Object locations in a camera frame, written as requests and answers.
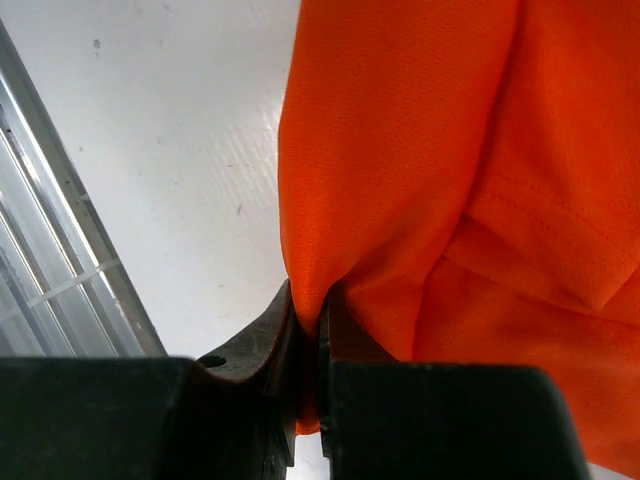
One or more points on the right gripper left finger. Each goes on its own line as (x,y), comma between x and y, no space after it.
(255,400)

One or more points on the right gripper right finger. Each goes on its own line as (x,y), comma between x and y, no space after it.
(341,338)

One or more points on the orange polo t shirt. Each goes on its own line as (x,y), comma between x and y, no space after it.
(468,173)

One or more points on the front aluminium rail frame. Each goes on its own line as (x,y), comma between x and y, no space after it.
(64,289)

